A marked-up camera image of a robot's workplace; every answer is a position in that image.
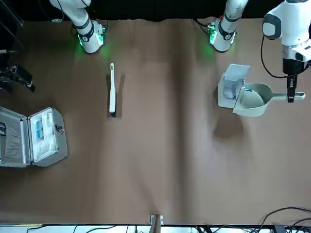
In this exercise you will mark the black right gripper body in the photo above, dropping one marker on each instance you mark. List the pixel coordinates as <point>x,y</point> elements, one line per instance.
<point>17,75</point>

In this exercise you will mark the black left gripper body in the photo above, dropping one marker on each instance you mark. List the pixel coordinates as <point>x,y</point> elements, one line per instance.
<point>292,67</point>

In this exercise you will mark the pale green plastic dustpan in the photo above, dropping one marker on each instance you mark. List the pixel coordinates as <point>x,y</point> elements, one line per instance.
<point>250,106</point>

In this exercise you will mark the white brush black bristles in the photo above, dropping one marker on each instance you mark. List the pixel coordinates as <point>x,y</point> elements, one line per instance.
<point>112,97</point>

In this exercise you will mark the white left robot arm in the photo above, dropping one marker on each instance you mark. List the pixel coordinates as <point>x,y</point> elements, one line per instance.
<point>227,31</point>

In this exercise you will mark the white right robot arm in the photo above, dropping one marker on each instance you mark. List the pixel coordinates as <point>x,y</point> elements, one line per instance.
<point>88,36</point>

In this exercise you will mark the white trash can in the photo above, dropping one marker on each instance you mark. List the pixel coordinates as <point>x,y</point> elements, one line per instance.
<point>236,71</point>

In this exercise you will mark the small white medicine bottle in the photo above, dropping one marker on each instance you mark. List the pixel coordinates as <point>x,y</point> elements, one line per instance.
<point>48,119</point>

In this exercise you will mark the blue white medicine box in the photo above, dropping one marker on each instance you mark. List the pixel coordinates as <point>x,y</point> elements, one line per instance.
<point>40,131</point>

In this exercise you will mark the silver aluminium case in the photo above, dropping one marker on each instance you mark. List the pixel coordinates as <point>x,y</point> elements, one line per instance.
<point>62,143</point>

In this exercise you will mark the clear plastic packet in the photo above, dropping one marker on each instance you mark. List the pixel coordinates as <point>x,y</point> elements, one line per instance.
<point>45,150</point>

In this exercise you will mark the silver aluminium frame post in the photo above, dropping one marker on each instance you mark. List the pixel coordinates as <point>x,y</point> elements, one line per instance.
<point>156,219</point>

